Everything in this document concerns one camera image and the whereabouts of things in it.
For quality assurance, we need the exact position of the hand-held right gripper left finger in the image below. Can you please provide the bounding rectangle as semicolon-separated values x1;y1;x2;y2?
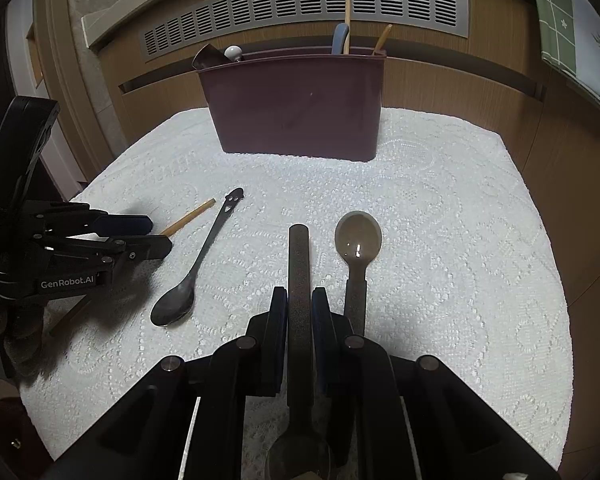
40;286;291;480

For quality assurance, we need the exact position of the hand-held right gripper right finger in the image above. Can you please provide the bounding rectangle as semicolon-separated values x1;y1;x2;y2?
311;287;561;480

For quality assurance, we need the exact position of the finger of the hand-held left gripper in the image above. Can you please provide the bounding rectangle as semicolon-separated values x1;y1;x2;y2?
42;202;154;237
42;234;174;265

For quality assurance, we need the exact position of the clear brown spoon black handle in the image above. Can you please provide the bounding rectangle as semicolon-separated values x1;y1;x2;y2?
335;211;382;338
265;224;335;480

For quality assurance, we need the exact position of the black spatula loop handle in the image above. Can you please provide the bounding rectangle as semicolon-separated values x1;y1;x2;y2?
192;44;228;72

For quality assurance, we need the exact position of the purple plastic utensil container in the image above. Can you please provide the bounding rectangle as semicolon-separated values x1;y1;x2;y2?
196;46;387;162

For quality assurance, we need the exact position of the blue plastic spoon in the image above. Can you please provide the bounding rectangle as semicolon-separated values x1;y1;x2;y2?
331;22;351;56

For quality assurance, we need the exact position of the white textured towel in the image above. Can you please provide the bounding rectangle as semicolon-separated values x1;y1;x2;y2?
17;105;568;480

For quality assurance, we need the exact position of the grey vent grille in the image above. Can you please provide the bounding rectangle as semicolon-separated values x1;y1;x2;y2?
139;0;470;61

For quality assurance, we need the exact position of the green checked tea towel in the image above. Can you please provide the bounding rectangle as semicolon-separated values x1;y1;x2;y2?
525;0;600;121

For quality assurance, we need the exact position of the black metal spoon cutout handle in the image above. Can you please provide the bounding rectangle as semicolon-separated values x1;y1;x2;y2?
150;187;245;327

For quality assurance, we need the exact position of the wall shelf niche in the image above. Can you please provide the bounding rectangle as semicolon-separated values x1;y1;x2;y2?
25;27;45;88

